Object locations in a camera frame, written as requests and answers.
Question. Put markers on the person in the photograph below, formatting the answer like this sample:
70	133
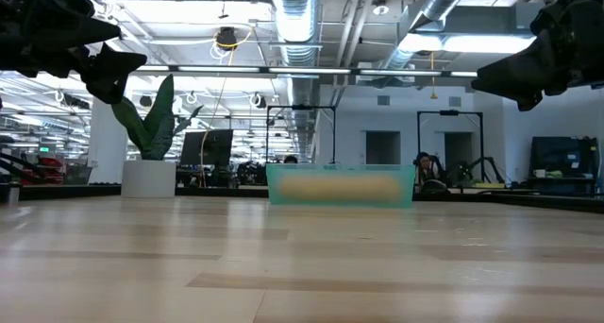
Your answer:
290	159
426	167

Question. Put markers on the black ceiling device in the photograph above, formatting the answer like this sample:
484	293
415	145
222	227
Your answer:
226	38

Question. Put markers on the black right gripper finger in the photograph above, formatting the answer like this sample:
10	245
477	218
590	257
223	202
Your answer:
519	73
529	103

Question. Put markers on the white building column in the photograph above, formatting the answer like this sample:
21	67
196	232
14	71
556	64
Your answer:
106	143

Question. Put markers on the black camera stand frame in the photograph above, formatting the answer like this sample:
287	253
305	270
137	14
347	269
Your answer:
448	112

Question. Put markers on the orange microfiber towel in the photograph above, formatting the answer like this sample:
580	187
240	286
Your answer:
340	187

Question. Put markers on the black table frame rail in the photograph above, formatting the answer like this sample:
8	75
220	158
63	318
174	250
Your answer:
212	191

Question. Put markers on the white cup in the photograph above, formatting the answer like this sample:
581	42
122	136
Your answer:
539	173

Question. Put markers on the dark grey bin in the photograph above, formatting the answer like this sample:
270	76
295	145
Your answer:
78	174

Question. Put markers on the green lit sign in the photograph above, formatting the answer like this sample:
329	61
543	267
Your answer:
44	149

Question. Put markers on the black computer monitor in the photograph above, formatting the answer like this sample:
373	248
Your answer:
207	148
564	155

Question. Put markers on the black office desk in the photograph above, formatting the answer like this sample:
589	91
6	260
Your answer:
557	186

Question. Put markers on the tall green snake plant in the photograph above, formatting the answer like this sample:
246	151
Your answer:
153	134

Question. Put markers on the teal translucent plastic basket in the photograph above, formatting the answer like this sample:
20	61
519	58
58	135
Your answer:
340	186

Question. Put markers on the small grey cylinder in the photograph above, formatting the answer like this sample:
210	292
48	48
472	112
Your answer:
14	193

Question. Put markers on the silver ventilation duct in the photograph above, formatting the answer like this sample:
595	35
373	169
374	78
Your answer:
295	25
434	11

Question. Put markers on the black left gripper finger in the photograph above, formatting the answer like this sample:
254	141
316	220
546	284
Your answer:
111	75
89	30

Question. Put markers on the white square planter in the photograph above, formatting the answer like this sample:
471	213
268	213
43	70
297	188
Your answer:
148	179

